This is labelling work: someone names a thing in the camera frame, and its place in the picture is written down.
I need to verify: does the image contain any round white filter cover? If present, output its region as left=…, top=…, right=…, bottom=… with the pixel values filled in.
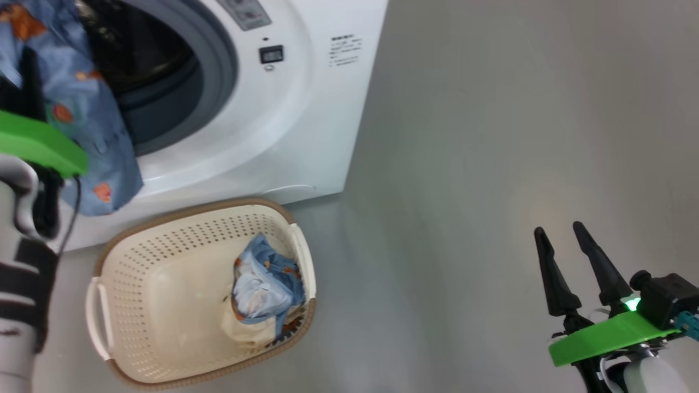
left=261, top=184, right=318, bottom=198

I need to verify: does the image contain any grey rubber door gasket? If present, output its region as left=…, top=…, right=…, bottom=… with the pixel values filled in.
left=112, top=0, right=240, bottom=157

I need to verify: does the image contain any blue garment with pale lining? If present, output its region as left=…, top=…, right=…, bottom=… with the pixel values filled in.
left=230, top=233, right=306, bottom=339

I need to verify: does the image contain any grey rating label sticker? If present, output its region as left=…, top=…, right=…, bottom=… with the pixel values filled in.
left=216, top=0, right=273, bottom=32

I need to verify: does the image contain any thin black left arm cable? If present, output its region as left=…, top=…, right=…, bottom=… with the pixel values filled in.
left=57, top=176, right=83, bottom=256

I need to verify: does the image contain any steel perforated washer drum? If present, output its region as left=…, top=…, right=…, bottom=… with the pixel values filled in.
left=76, top=0, right=206, bottom=110

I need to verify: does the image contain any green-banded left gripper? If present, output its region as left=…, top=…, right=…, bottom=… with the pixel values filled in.
left=0, top=46, right=90, bottom=242

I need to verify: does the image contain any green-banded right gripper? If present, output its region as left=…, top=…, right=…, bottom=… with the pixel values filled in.
left=534, top=221, right=681, bottom=393

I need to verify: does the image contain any cream perforated plastic laundry basket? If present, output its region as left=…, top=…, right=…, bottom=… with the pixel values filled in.
left=85, top=197, right=318, bottom=390

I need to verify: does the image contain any teal right camera connector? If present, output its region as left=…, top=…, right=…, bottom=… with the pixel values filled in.
left=676, top=311, right=699, bottom=342

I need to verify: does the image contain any cream cloth with brown prints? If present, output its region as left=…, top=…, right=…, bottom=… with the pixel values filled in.
left=221, top=306, right=309, bottom=351

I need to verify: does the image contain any white front-load washing machine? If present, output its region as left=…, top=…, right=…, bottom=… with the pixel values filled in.
left=55, top=0, right=389, bottom=253

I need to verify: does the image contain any blue garment with orange prints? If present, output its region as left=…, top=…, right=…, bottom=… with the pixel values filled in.
left=0, top=0, right=144, bottom=217

